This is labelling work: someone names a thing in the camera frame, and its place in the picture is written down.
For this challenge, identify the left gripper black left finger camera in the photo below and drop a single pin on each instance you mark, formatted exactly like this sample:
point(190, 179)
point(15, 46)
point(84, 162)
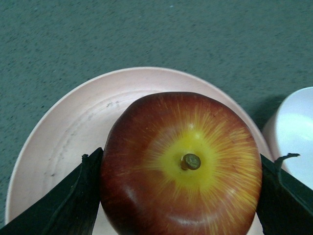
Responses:
point(70, 208)

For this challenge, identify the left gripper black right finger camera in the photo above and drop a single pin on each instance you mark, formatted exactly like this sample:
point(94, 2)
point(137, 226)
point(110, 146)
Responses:
point(286, 205)

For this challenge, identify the red apple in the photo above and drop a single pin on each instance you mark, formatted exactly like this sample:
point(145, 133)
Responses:
point(180, 163)

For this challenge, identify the light pink bowl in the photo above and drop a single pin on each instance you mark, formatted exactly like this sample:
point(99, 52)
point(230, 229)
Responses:
point(290, 130)

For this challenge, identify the pink plate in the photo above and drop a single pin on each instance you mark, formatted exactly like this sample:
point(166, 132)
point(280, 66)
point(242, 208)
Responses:
point(81, 122)

